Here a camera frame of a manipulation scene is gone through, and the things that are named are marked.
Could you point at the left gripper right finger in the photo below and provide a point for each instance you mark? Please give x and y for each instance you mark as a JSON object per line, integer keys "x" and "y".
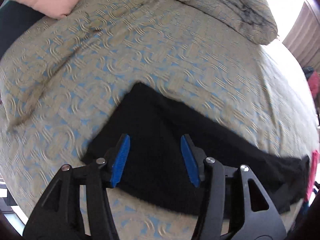
{"x": 235, "y": 205}

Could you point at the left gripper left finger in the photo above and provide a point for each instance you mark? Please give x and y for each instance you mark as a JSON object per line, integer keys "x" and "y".
{"x": 75, "y": 204}

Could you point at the black pants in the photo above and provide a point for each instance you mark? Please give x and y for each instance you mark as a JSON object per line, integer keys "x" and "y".
{"x": 155, "y": 171}

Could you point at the pink folded garment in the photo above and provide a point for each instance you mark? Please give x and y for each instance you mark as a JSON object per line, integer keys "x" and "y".
{"x": 312, "y": 174}

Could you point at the patterned blue beige bedspread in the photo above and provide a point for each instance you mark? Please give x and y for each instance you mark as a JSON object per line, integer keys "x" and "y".
{"x": 61, "y": 80}

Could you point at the pink bag on chair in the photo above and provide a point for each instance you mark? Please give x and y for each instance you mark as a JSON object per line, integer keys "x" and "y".
{"x": 312, "y": 78}

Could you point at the beige window curtain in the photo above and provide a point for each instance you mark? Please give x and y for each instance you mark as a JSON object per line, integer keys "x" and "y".
{"x": 303, "y": 39}

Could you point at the folded beige quilt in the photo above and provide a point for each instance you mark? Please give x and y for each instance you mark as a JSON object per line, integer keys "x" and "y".
{"x": 252, "y": 19}

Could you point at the dark blue headboard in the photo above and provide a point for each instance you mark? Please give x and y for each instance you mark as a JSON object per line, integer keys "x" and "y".
{"x": 16, "y": 18}

